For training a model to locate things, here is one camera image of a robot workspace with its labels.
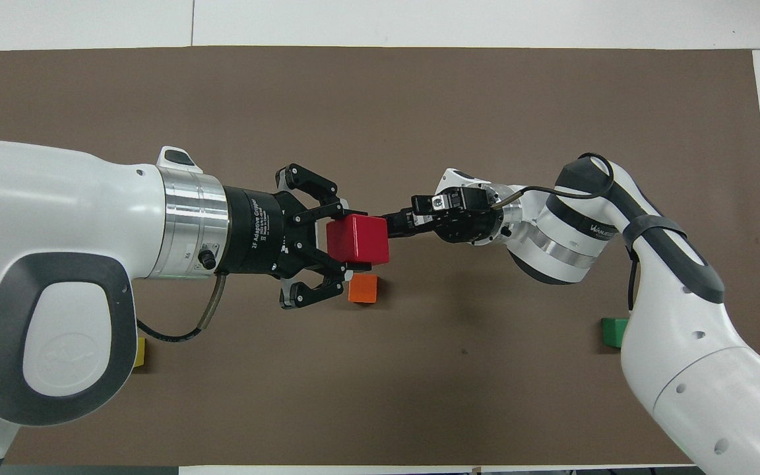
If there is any orange block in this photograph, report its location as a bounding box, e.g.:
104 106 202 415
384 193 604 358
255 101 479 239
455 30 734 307
348 274 379 304

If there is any red block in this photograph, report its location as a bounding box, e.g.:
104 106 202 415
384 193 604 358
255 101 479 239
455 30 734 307
326 213 391 266

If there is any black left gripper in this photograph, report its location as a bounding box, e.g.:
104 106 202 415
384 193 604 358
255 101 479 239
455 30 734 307
222 163 373 311

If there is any brown paper mat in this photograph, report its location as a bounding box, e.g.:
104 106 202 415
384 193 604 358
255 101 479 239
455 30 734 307
0 46 760 466

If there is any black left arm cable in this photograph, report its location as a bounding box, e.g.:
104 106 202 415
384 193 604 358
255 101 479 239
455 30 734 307
136 274 229 344

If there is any green block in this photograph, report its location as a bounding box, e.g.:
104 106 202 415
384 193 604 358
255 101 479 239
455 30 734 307
601 318 630 349

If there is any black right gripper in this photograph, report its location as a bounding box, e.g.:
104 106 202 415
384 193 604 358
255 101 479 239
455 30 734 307
383 187 506 245

